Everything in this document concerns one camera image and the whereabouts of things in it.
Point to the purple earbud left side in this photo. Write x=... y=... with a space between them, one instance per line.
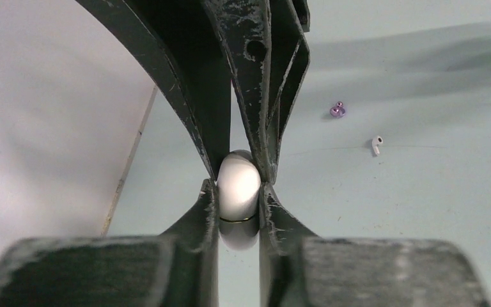
x=338 y=110

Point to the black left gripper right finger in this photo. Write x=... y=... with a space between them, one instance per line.
x=299 y=268

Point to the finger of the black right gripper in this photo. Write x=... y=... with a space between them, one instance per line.
x=175 y=44
x=268 y=57

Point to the white earbud charging case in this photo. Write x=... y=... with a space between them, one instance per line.
x=238 y=186

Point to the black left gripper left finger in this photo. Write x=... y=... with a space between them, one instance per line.
x=175 y=268

